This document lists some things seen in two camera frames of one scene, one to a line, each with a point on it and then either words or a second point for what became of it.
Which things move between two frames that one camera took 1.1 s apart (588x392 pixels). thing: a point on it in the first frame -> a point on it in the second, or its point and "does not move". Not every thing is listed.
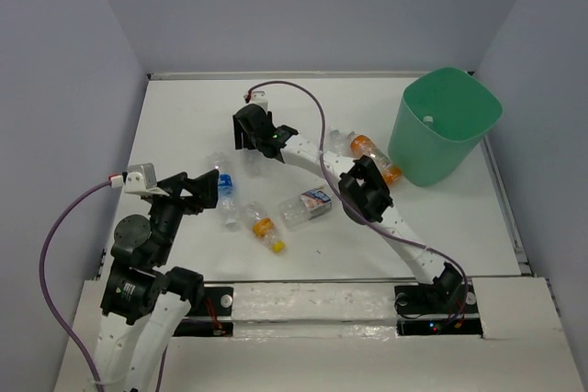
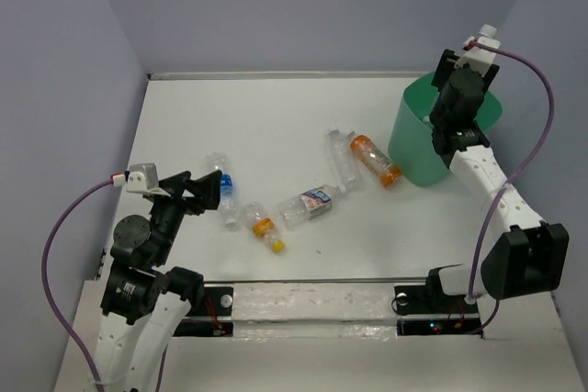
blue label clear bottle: x=226 y=202 does not move
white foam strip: x=315 y=310 does not move
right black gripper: x=246 y=142 -> x=446 y=68
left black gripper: x=205 y=188 does not move
